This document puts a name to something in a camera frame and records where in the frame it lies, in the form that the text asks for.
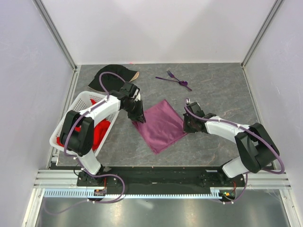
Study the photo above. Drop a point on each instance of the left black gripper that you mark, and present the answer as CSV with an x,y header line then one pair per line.
x,y
139,116

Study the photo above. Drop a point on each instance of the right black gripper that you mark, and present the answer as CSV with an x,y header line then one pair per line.
x,y
186,128

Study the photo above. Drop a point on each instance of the purple cloth napkin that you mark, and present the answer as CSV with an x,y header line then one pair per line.
x,y
163,127

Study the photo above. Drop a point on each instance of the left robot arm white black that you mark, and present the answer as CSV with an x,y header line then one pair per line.
x,y
89,162

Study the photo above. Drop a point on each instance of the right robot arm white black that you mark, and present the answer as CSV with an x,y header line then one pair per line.
x,y
256,149

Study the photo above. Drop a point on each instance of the purple spoon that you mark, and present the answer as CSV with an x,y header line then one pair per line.
x,y
181,83

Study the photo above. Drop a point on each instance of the red cloth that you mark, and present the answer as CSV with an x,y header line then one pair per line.
x,y
99,131

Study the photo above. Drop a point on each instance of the black bucket hat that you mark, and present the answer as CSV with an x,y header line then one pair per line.
x,y
111,82

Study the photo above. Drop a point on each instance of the purple fork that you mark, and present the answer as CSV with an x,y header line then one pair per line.
x,y
172,76

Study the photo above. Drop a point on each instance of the white plastic basket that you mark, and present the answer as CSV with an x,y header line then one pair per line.
x,y
81,115

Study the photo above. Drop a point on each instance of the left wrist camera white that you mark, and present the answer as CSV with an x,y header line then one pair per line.
x,y
137,96

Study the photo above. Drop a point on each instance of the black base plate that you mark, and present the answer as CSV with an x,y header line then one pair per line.
x,y
160,179

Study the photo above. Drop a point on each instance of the blue cable duct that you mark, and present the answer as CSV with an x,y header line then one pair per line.
x,y
93,194

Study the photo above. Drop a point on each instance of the right aluminium frame post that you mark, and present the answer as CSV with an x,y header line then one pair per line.
x,y
262,31

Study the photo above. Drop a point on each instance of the aluminium frame post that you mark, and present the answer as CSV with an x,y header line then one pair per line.
x,y
55,33
262,31

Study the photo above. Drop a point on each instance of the left aluminium frame post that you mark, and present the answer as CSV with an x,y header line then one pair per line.
x,y
55,33

